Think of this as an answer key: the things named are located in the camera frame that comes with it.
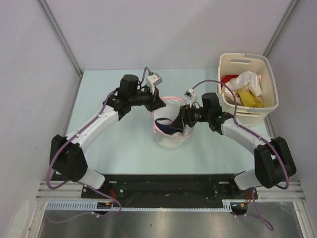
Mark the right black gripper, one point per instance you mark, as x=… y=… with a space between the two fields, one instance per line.
x=184 y=118

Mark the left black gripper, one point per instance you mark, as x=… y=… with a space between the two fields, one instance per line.
x=159 y=103

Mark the white mesh laundry bag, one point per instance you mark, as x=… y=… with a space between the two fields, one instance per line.
x=166 y=136

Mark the dark navy bra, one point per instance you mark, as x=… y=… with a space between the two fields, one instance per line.
x=165 y=128

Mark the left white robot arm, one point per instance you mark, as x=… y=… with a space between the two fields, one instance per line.
x=67 y=155

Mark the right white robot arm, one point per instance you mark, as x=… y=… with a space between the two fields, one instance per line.
x=273 y=162

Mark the cream plastic laundry basket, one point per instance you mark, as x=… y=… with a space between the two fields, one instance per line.
x=237 y=63

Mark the red garment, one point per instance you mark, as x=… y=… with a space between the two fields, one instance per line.
x=226 y=78

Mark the yellow garment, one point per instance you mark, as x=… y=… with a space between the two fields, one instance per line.
x=249 y=100

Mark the white crumpled garment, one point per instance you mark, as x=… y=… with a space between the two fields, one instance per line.
x=247 y=81

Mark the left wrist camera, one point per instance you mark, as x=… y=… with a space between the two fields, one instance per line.
x=152 y=81

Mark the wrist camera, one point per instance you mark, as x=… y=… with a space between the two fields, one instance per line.
x=152 y=81
x=191 y=95

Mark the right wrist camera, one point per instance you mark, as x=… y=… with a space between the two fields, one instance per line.
x=191 y=95

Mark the aluminium frame rail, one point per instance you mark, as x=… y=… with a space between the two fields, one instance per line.
x=69 y=191

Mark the white slotted cable duct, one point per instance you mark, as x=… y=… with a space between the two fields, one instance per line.
x=218 y=206

